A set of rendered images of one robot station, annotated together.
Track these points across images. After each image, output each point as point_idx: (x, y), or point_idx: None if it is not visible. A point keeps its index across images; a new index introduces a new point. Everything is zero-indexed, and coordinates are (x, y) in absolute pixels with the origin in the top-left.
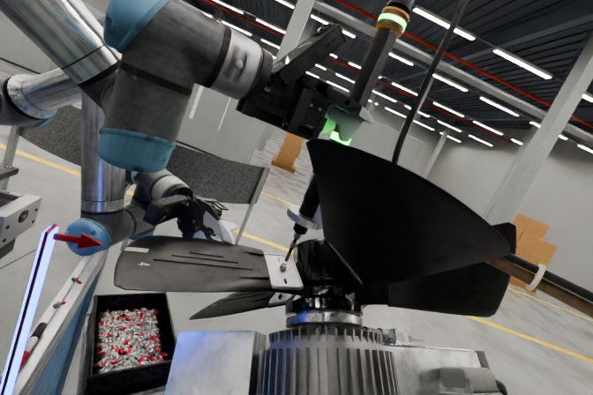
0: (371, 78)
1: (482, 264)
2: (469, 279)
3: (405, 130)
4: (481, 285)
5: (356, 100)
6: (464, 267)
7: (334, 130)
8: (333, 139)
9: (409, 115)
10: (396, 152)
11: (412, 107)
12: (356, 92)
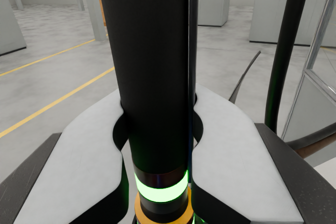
0: None
1: (239, 88)
2: (233, 102)
3: (285, 75)
4: (236, 97)
5: (178, 92)
6: (233, 100)
7: (159, 187)
8: (168, 201)
9: (289, 42)
10: (277, 116)
11: (295, 21)
12: (170, 68)
